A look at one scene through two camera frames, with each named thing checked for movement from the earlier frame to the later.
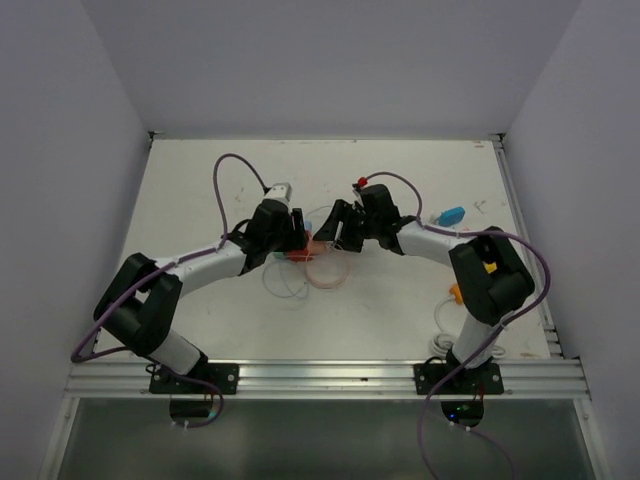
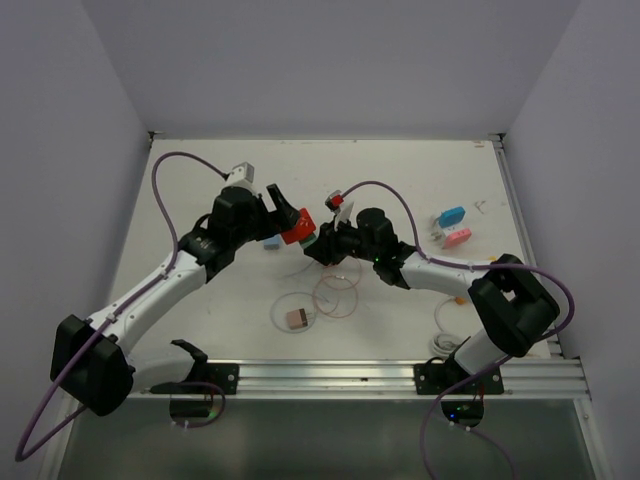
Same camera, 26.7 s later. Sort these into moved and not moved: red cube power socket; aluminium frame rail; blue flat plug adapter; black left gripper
Moved: black left gripper; red cube power socket
Not moved: aluminium frame rail; blue flat plug adapter
